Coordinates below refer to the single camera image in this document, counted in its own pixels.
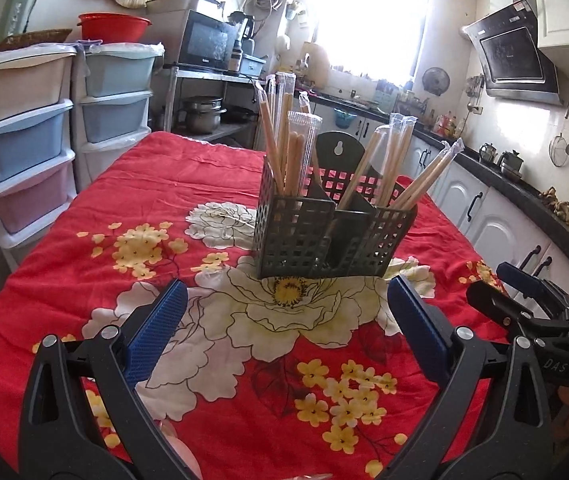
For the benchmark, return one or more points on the blue hanging basket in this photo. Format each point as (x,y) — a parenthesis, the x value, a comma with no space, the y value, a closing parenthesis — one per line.
(344,119)

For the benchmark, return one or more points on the large steel kettle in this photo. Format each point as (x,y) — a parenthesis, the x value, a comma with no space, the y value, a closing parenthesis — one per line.
(510,165)

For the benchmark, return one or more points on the black range hood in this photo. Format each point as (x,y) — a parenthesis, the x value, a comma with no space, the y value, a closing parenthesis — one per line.
(509,55)

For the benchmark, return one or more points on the grey-blue plastic drawer tower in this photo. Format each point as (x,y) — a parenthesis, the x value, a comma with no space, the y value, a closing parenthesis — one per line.
(114,120)

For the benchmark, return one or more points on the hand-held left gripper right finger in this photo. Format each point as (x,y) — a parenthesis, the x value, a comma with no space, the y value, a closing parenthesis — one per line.
(422,332)

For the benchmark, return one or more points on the green plastic utensil holder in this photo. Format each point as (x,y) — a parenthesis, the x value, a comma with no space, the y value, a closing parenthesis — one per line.
(349,245)

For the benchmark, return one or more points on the red floral blanket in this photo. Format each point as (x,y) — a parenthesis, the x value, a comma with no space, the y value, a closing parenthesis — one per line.
(164,190)

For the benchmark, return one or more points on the ginger root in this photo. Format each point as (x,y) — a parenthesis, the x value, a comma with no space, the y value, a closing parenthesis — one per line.
(559,207)

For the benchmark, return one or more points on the kitchen window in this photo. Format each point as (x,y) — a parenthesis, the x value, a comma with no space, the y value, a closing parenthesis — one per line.
(374,25)

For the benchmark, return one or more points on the cooking oil bottle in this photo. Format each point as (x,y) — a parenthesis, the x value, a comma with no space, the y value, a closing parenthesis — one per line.
(447,127)

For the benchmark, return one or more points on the small wall fan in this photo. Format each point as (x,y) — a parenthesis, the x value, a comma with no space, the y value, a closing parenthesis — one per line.
(436,81)

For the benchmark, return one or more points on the black wok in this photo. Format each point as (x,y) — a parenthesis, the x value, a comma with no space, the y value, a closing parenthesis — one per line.
(239,114)

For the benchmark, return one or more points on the pink and blue drawer tower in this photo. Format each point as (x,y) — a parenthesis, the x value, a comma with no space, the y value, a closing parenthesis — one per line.
(19,145)

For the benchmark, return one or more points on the white lower cabinets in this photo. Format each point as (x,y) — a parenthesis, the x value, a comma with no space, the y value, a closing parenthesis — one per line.
(464,200)

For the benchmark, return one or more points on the beige jug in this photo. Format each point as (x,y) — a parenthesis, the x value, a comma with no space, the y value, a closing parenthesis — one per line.
(317,62)

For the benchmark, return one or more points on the white round appliance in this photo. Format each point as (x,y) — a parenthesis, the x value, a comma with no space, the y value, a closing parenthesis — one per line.
(283,44)

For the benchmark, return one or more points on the steel cooking pot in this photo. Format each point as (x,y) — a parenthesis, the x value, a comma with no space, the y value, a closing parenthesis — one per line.
(204,117)

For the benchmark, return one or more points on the black blender jug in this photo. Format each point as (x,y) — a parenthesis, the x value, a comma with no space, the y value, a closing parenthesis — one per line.
(242,27)

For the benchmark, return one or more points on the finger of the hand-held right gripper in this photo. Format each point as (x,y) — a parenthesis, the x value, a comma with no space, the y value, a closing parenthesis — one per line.
(499,310)
(529,285)

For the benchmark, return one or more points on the group of chopsticks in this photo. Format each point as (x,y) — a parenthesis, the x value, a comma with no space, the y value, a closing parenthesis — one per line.
(292,165)

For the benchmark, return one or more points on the red plastic basin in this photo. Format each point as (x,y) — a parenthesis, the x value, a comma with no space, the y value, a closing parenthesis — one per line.
(114,27)

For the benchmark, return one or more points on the blue-grey plastic box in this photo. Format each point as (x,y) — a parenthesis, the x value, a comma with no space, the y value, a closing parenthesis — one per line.
(253,66)

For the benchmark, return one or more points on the black countertop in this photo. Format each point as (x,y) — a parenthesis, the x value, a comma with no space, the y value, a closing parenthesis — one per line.
(529,187)

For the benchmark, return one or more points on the black microwave oven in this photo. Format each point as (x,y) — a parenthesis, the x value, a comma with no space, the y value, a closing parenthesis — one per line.
(204,40)

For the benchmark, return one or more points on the wall-mounted cup holder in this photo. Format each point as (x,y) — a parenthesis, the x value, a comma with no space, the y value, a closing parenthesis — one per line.
(295,11)

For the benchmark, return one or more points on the brown wicker basket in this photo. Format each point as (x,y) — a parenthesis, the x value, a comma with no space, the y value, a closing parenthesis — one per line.
(34,40)

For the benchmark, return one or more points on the small steel kettle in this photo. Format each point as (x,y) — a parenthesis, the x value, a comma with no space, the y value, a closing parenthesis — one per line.
(488,154)

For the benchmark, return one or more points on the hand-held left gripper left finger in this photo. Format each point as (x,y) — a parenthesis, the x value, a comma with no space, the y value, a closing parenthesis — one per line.
(157,332)

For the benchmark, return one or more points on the green hanging pouch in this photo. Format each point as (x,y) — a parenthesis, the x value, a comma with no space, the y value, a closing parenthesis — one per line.
(14,15)

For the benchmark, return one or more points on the metal shelf rack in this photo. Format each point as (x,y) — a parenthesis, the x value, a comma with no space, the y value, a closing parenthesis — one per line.
(204,75)

